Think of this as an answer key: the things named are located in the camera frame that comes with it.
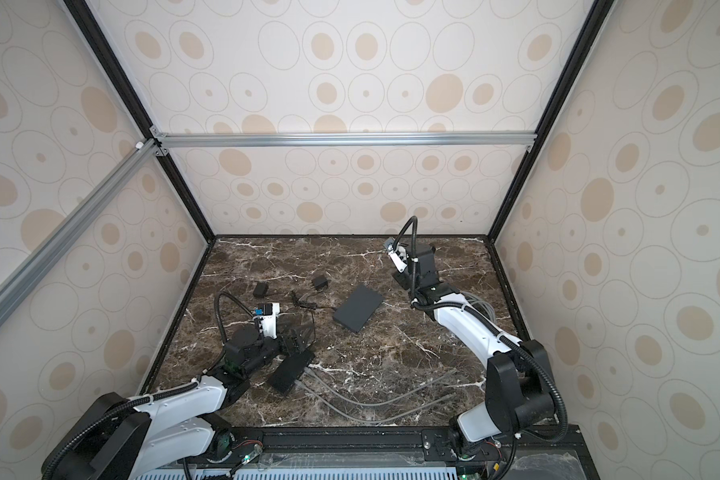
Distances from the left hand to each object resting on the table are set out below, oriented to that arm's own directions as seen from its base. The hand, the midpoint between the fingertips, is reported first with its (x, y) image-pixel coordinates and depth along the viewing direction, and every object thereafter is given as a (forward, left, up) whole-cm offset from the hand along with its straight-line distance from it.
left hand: (310, 322), depth 82 cm
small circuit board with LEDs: (-29, +11, -9) cm, 33 cm away
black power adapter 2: (+22, +1, -12) cm, 25 cm away
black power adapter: (+18, +21, -12) cm, 30 cm away
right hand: (+18, -28, +8) cm, 34 cm away
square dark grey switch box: (+12, -13, -14) cm, 22 cm away
